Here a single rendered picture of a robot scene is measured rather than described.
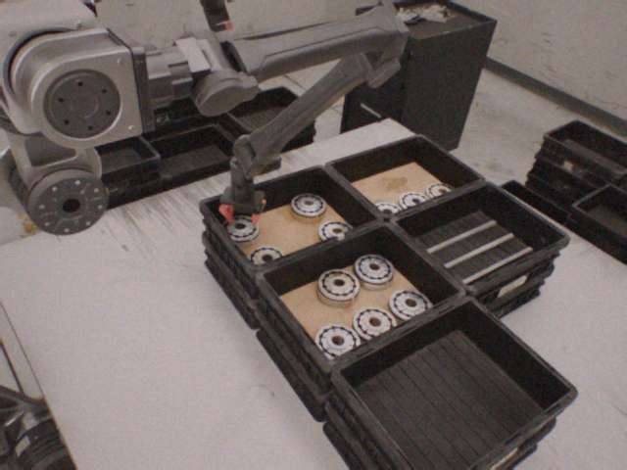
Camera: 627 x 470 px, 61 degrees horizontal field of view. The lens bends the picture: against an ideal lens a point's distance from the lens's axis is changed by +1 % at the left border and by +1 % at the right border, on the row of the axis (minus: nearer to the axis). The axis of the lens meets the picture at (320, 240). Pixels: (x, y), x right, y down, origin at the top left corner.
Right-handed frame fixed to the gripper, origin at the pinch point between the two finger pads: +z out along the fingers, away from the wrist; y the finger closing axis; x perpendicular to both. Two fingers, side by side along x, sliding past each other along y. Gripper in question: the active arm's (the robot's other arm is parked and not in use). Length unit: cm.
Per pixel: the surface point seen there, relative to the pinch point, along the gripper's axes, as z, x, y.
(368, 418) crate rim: -6, 54, -37
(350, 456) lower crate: 14, 51, -36
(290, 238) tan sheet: 4.7, -2.1, -12.7
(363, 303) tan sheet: 4.4, 17.0, -34.7
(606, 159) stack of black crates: 42, -136, -147
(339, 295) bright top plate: 1.4, 18.6, -28.4
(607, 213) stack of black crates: 41, -89, -136
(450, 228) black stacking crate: 5, -18, -57
